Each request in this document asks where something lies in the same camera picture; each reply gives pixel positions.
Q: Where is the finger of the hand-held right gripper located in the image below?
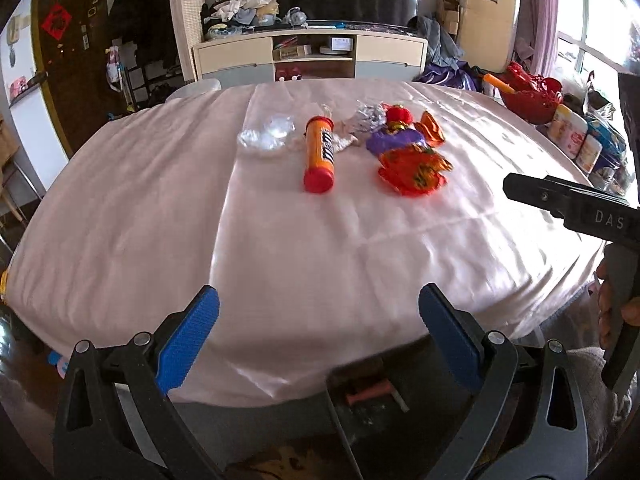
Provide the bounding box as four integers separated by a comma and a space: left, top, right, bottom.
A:
502, 172, 631, 222

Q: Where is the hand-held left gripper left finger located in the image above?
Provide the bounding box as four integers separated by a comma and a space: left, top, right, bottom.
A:
52, 285, 226, 480

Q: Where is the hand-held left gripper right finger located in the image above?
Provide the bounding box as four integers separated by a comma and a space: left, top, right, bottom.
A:
418, 283, 592, 480

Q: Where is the small orange snack wrapper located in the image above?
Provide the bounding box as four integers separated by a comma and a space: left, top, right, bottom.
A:
417, 110, 447, 149

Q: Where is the large orange snack wrapper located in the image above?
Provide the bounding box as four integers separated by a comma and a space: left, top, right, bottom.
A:
377, 145, 454, 197

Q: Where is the grey square bin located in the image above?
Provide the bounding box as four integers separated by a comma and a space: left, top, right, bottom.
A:
325, 355, 451, 480

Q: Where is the purple snack wrapper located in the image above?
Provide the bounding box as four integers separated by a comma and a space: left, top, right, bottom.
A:
365, 127, 427, 159

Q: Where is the silver foil wrapper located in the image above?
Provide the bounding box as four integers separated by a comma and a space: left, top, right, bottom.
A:
332, 101, 387, 154

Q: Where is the clear plastic wrap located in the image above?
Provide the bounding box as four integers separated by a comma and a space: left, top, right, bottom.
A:
237, 111, 297, 157

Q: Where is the orange candy tube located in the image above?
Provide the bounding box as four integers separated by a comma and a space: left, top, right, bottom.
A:
303, 115, 337, 195

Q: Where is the person's right hand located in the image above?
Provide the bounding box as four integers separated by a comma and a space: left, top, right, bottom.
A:
596, 259, 640, 353

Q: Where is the short white canister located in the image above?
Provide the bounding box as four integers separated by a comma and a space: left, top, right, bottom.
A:
574, 134, 604, 174

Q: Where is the tall white canister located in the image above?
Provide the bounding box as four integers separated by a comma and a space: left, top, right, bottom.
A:
549, 104, 589, 159

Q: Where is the pale pink satin tablecloth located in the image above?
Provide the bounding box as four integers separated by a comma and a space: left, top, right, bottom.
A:
5, 79, 608, 408

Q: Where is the red plastic basket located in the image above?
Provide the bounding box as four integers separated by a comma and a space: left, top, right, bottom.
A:
501, 61, 564, 125

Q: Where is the grey mat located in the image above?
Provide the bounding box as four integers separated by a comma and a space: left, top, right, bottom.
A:
170, 392, 333, 463

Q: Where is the duck plush toy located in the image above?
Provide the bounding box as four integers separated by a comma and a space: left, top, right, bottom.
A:
47, 350, 71, 380

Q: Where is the purple bag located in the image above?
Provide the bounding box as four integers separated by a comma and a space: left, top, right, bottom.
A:
414, 62, 479, 94

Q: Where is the window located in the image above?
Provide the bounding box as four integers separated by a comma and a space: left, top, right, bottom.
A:
554, 0, 640, 128

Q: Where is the brown yellow patterned rug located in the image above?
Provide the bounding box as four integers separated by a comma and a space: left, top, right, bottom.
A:
235, 437, 363, 480

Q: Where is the blue grey cloth heap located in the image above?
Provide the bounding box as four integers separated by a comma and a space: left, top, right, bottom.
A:
416, 14, 467, 72

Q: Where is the pink curtain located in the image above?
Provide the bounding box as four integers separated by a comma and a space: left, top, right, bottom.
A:
514, 0, 559, 77

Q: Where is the large cardboard box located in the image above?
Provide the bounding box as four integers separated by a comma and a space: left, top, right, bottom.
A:
459, 0, 524, 60

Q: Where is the small cardboard box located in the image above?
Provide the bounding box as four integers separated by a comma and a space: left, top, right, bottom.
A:
436, 0, 462, 37

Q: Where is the small doll figure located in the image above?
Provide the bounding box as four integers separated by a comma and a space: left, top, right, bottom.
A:
104, 45, 127, 94

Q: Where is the cream television cabinet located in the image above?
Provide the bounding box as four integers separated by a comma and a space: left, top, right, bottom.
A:
192, 26, 429, 87

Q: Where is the dark brown door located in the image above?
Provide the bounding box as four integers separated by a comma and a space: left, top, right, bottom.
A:
31, 0, 110, 157

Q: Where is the white woven panel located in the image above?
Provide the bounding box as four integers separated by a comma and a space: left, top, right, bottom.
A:
166, 0, 202, 82

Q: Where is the pile of clothes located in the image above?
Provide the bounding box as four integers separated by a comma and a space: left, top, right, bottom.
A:
201, 0, 282, 41

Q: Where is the red diamond door decoration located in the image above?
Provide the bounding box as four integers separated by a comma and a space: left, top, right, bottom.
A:
40, 2, 73, 37

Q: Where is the red handled tool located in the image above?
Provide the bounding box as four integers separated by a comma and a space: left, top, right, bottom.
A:
345, 379, 408, 412

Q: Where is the orange handled tool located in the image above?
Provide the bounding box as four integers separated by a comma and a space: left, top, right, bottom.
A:
482, 73, 517, 94

